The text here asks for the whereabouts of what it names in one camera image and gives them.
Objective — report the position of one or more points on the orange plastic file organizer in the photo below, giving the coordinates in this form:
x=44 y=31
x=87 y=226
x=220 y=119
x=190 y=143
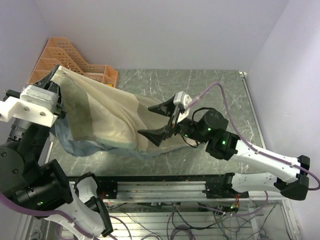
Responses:
x=60 y=51

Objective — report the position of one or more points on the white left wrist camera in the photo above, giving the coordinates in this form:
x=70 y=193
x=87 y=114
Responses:
x=34 y=105

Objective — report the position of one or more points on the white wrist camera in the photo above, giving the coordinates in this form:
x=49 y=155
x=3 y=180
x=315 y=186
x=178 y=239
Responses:
x=181 y=101
x=34 y=105

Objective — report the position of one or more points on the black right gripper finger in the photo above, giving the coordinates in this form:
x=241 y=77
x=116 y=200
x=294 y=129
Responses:
x=166 y=108
x=156 y=136

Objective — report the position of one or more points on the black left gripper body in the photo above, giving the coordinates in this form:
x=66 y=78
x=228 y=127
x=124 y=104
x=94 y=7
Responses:
x=59 y=111

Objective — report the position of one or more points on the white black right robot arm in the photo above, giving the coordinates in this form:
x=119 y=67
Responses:
x=281 y=174

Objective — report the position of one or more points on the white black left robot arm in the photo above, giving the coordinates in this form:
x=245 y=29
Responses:
x=44 y=191

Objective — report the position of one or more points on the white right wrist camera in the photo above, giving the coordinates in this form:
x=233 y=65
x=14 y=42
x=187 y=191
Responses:
x=181 y=101

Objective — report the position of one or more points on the aluminium mounting rail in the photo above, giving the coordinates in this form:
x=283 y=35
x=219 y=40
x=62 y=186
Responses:
x=168 y=188

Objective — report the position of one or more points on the blue and beige pillowcase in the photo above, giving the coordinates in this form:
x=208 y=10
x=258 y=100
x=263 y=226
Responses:
x=103 y=118

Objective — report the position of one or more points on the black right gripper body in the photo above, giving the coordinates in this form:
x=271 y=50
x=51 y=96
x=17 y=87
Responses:
x=185 y=127

